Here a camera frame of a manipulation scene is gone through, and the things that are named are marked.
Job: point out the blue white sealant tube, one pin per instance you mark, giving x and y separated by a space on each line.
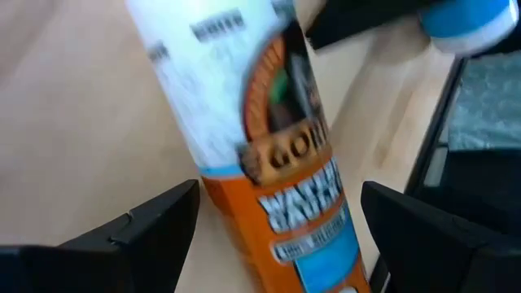
460 20

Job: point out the black aluminium table frame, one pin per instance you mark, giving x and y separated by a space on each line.
468 187

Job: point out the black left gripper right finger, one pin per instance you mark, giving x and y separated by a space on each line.
431 252

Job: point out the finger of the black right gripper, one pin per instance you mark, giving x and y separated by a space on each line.
358 20

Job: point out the orange sealant tube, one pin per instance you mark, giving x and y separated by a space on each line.
264 122

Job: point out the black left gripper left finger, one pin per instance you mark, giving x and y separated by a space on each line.
122 252

